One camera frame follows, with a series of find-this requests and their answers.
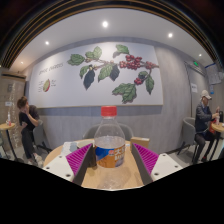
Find small round wooden table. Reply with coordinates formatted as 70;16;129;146
210;122;224;161
0;122;18;161

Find person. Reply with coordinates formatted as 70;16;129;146
193;89;221;164
16;96;44;166

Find round ceiling spotlights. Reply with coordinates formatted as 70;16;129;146
43;20;204;58

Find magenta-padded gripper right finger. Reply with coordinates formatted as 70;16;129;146
130;143;184;186

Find white hanging banner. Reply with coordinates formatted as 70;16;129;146
204;63;223;85

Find dark mug with white inside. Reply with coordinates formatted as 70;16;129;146
77;139;98;168

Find coffee plant wall mural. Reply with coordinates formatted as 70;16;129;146
28;41;164;109

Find clear red-capped drink bottle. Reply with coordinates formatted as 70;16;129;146
93;105;127;190

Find small brown cardboard box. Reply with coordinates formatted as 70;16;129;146
130;136;150;149

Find white paper wall notice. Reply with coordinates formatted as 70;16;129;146
190;82;199;94

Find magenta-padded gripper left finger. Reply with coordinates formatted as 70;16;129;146
42;143;95;186

